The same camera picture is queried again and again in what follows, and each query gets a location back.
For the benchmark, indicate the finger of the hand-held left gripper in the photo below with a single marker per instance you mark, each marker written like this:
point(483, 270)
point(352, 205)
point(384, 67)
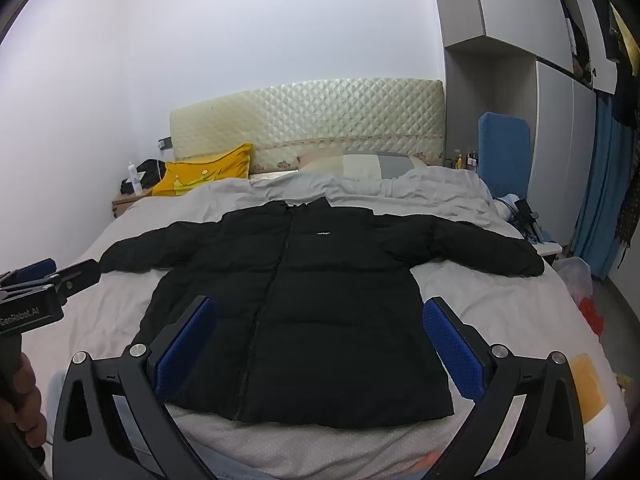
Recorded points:
point(37, 266)
point(75, 276)

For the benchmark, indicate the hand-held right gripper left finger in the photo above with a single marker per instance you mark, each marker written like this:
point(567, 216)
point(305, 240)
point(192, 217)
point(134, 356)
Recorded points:
point(185, 347)

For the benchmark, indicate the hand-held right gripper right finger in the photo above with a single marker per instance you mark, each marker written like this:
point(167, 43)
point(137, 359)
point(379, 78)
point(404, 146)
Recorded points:
point(452, 352)

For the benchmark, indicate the black puffer jacket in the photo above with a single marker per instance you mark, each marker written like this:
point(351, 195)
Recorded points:
point(325, 310)

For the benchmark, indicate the dark hanging clothes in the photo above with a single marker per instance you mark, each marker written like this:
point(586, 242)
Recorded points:
point(627, 110)

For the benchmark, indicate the person's left hand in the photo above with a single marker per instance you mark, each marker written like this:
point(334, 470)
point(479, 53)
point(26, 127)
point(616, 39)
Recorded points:
point(27, 400)

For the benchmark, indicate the wooden nightstand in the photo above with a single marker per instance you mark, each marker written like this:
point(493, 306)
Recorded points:
point(125, 203)

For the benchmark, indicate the white bottle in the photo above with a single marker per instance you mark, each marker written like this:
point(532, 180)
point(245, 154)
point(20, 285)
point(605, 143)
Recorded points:
point(134, 180)

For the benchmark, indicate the black bag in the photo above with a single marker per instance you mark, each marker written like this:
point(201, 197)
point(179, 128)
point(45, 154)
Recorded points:
point(150, 167)

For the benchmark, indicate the clear plastic bag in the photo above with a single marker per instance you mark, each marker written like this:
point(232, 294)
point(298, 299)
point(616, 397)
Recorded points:
point(575, 280)

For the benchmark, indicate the red cloth item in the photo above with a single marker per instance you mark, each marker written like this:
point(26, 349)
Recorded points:
point(592, 316)

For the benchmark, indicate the grey bed cover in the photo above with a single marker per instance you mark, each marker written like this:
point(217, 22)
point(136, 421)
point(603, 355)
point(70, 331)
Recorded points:
point(450, 200)

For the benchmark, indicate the black stand device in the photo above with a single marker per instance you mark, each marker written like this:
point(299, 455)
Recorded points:
point(524, 217)

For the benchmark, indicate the printed bed sheet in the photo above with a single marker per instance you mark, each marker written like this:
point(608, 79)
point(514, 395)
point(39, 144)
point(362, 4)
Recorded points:
point(595, 410)

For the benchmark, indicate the yellow pillow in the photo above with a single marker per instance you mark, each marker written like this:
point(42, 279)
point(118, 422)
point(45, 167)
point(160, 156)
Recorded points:
point(210, 170)

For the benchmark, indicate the yellow bottle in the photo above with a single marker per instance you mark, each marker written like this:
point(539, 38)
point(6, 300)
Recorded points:
point(459, 161)

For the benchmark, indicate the small dark bottle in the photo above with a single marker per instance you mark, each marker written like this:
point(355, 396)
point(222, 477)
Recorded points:
point(470, 160)

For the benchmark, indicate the blue chair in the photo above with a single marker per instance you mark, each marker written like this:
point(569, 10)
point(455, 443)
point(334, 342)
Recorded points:
point(502, 150)

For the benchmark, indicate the beige grey striped pillow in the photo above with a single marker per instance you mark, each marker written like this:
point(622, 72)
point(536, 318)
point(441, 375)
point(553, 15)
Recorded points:
point(360, 164)

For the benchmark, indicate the blue curtain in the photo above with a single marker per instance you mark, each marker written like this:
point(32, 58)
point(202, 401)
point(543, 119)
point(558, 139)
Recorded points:
point(605, 185)

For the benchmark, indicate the white grey wardrobe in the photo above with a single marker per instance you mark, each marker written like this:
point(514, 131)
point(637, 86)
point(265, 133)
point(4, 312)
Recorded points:
point(555, 135)

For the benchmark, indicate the cream quilted mattress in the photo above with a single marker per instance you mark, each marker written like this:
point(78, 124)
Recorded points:
point(325, 110)

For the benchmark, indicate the wall socket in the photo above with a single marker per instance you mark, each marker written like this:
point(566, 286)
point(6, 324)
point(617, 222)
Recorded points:
point(165, 143)

